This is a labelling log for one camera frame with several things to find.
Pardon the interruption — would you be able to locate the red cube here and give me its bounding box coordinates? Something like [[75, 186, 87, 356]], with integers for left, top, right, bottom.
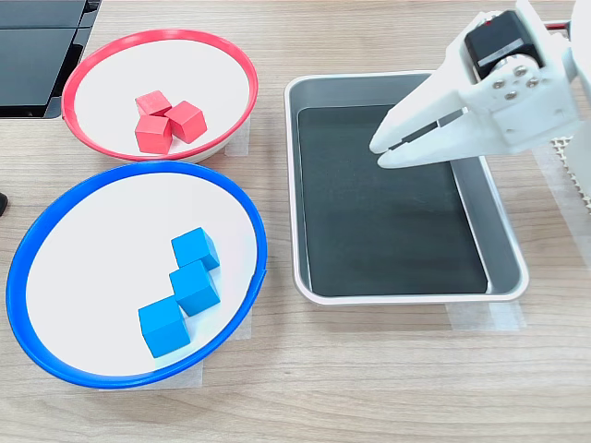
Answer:
[[134, 114, 173, 154], [135, 90, 174, 117], [164, 100, 208, 144]]

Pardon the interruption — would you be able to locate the blue cube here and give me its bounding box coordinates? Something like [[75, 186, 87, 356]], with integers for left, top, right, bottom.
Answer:
[[138, 294, 191, 359], [170, 226, 222, 271], [168, 259, 222, 317]]

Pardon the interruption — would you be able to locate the pale perforated plate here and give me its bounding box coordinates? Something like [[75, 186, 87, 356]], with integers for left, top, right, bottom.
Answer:
[[551, 138, 591, 216]]

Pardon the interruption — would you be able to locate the translucent tape sheet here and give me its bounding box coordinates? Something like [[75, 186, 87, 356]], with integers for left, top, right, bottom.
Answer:
[[535, 147, 591, 271]]

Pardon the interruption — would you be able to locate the black tray mat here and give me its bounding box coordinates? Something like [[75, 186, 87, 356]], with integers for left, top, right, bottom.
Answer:
[[296, 102, 489, 298]]

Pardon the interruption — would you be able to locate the steel tray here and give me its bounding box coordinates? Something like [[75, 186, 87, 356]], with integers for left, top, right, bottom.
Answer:
[[283, 69, 531, 306]]

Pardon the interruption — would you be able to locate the clear tape strip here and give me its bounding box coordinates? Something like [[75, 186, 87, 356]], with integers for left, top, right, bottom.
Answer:
[[98, 357, 204, 391], [445, 302, 528, 331], [224, 313, 253, 341], [223, 113, 252, 157]]

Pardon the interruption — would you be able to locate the red-rimmed white plate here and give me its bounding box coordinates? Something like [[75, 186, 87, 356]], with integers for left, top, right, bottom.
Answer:
[[60, 29, 259, 164]]

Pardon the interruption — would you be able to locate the blue-rimmed white plate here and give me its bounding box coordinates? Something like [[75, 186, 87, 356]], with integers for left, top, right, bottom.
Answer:
[[5, 160, 269, 390]]

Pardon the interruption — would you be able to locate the black flat device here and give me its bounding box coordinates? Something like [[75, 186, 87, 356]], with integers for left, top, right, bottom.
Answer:
[[0, 0, 103, 120]]

